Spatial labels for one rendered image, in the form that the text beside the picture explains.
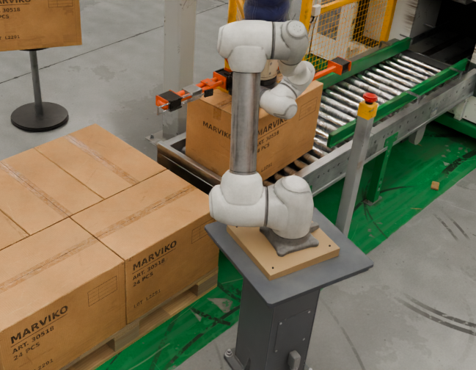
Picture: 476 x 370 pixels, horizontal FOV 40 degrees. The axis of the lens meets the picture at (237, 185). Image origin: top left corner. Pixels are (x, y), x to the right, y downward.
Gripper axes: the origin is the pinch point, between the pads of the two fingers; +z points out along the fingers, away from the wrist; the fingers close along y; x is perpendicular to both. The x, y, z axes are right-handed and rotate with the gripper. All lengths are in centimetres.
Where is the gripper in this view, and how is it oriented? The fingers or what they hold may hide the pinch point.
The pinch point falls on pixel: (224, 78)
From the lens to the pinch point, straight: 310.9
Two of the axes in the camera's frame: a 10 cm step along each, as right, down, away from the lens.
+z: -7.3, -4.3, 5.4
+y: -0.7, 8.2, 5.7
